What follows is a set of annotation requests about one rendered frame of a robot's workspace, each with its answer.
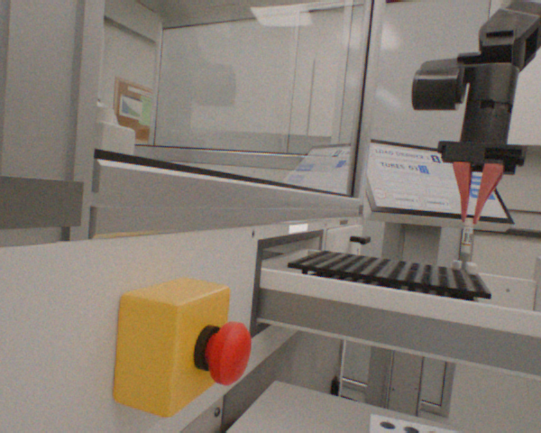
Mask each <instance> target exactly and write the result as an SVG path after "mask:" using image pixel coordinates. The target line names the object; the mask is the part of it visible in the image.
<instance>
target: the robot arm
mask: <svg viewBox="0 0 541 433"><path fill-rule="evenodd" d="M540 48H541V0H513V1H512V2H511V3H510V4H509V5H508V6H507V7H506V8H505V9H503V8H499V9H498V10H497V11H496V12H495V13H494V14H493V15H492V16H491V17H490V18H489V19H488V20H487V21H486V22H485V23H484V24H483V25H482V26H481V28H480V29H479V31H478V51H477V52H464V53H458V57H457V58H451V59H442V60H428V61H425V62H423V63H422V64H421V65H420V68H419V69H418V70H417V71H416V72H415V74H414V79H413V84H412V95H411V96H412V106H413V108H414V111H458V110H459V107H460V105H461V104H463V102H464V100H465V96H466V90H467V86H468V84H469V86H468V97H467V102H466V107H465V112H464V118H463V128H462V132H461V138H460V142H456V141H438V145H437V152H438V153H440V154H441V159H442V162H443V163H452V164H453V168H454V175H455V177H456V181H457V185H458V189H459V192H460V196H461V208H462V222H463V223H465V218H467V214H468V208H469V196H470V189H471V182H472V173H473V172H478V173H482V175H481V183H480V187H479V192H478V197H477V201H476V206H475V209H474V216H473V222H472V223H473V224H474V225H476V224H477V222H478V219H479V217H480V215H481V212H482V209H483V207H484V204H485V203H486V201H487V199H488V198H489V197H490V195H491V193H492V192H493V190H495V188H496V187H497V185H498V184H499V182H500V180H501V179H502V177H503V175H509V176H514V175H515V174H516V168H517V165H518V166H519V167H523V166H524V160H525V156H526V150H527V147H526V145H521V144H508V138H509V128H510V124H511V119H512V114H513V108H514V103H515V97H516V92H517V86H518V77H519V74H520V73H521V72H522V71H523V70H524V69H525V67H526V66H527V65H528V64H529V63H530V62H531V61H532V60H533V59H534V58H535V57H536V52H537V51H538V50H539V49H540Z"/></svg>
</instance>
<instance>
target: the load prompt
mask: <svg viewBox="0 0 541 433"><path fill-rule="evenodd" d="M371 149H372V152H373V155H374V156H376V157H382V158H390V159H396V160H403V161H415V162H423V163H429V164H436V165H444V166H450V167H453V166H452V164H451V163H443V162H442V159H441V154H435V153H429V152H416V151H411V150H404V149H398V148H391V147H384V146H378V145H371Z"/></svg>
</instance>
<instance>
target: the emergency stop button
mask: <svg viewBox="0 0 541 433"><path fill-rule="evenodd" d="M251 351H252V337H251V333H250V332H249V330H248V328H247V327H246V325H245V324H243V323H238V322H234V321H231V322H228V323H226V324H223V325H222V326H221V328H220V329H219V331H218V332H217V333H214V334H213V335H212V336H211V337H210V338H209V340H208V342H207V345H206V352H205V359H206V363H207V364H209V373H210V376H211V378H212V379H213V380H214V381H215V382H216V383H219V384H223V385H225V386H228V385H231V384H232V383H234V382H236V381H237V380H239V379H240V378H241V377H242V375H243V374H244V372H245V370H246V368H247V365H248V363H249V360H250V356H251Z"/></svg>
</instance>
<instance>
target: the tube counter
mask: <svg viewBox="0 0 541 433"><path fill-rule="evenodd" d="M407 165H408V168H409V171H410V173H415V174H423V175H430V176H437V177H452V178H455V175H454V169H448V168H441V167H434V166H427V165H420V164H414V163H407Z"/></svg>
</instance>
